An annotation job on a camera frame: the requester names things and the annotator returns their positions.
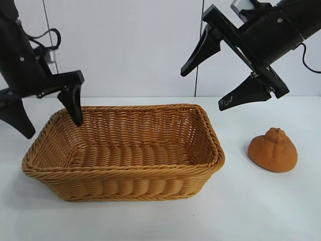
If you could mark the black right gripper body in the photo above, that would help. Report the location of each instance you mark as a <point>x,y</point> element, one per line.
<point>270,37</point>

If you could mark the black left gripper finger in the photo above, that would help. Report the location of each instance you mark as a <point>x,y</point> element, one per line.
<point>18,115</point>
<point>72,105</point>

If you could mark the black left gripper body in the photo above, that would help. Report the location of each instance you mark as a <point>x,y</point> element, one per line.
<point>20,75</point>

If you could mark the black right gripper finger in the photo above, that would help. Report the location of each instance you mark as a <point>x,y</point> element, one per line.
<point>205,49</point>
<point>248,93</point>

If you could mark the bumpy orange fruit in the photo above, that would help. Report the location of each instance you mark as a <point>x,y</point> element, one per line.
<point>273,153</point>

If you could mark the woven wicker basket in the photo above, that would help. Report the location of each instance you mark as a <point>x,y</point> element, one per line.
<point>125,155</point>

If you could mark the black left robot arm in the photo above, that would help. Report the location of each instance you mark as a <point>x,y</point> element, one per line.
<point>10,27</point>

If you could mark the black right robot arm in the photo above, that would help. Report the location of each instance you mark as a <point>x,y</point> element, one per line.
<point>301,15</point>

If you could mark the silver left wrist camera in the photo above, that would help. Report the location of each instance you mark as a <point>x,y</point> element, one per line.
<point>51,55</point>

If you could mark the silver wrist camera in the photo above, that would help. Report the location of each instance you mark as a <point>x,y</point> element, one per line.
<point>237,6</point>
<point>51,55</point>

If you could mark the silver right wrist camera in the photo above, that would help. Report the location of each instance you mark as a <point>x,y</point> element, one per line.
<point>237,6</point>

